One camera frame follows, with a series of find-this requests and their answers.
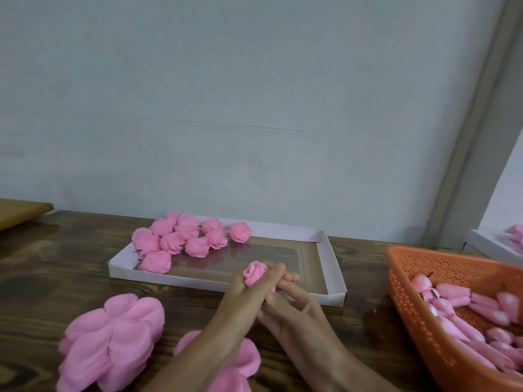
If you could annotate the person's right hand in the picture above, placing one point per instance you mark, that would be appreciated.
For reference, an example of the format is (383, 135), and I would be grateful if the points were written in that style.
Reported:
(298, 326)

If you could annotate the person's left hand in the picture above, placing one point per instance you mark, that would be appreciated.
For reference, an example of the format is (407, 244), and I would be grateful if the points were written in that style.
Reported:
(237, 310)

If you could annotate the stack of pink petals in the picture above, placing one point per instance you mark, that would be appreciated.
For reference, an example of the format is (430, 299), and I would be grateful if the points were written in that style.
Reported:
(237, 367)
(110, 343)

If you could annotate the white shallow tray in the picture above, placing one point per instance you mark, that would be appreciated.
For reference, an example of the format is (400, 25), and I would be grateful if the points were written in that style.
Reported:
(310, 255)

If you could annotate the pink petal flower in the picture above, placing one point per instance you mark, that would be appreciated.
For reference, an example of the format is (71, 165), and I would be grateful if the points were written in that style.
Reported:
(188, 227)

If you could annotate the group of finished pink roses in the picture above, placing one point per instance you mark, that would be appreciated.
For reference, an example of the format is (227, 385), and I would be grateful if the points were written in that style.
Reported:
(145, 239)

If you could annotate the pink rose buds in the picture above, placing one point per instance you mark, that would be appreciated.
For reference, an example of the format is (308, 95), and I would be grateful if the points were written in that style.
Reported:
(472, 316)

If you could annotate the pile of pink petals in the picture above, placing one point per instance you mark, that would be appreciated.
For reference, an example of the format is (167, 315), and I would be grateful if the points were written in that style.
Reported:
(516, 234)

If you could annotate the person's left forearm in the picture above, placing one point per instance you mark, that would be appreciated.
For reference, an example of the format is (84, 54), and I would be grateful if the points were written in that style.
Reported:
(188, 371)

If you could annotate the person's right forearm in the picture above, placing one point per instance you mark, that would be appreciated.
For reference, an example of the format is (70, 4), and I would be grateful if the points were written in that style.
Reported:
(355, 378)

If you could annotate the orange plastic basket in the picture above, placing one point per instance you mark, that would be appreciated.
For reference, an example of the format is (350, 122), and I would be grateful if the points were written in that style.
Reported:
(408, 318)

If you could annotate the grey door frame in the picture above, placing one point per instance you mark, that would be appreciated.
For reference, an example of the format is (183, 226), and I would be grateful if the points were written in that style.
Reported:
(475, 114)

